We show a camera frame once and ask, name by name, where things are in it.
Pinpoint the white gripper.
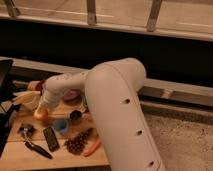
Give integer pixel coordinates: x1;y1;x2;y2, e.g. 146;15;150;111
39;91;62;109

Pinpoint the yellow red apple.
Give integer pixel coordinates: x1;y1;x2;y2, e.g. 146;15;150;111
34;108;48;121

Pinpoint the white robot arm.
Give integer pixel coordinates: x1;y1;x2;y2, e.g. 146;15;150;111
37;58;166;171

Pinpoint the red bowl with white cloth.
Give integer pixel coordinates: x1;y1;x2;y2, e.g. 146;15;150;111
35;80;45;93

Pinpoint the purple bowl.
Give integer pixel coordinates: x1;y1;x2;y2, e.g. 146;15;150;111
63;90;80;101

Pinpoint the white mug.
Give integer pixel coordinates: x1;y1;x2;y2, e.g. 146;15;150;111
23;97;40;111

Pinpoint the brown bread roll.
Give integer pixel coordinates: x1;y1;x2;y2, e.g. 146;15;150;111
27;81;39;91

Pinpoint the small metal cup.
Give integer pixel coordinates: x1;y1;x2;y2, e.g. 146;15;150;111
69;110;82;123

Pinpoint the blue plastic cup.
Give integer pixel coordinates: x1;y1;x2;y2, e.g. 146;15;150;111
53;118;69;134

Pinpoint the black remote control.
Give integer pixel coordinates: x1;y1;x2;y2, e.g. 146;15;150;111
43;127;59;152

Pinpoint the black chair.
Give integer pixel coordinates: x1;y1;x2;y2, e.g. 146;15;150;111
0;59;18;157

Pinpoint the brown pine cone cluster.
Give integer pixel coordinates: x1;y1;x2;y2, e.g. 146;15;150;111
64;128;93;155

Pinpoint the orange carrot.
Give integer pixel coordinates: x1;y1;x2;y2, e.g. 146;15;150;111
83;138;101;157

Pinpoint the black handled can opener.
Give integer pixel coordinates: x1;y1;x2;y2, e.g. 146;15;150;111
18;123;52;159

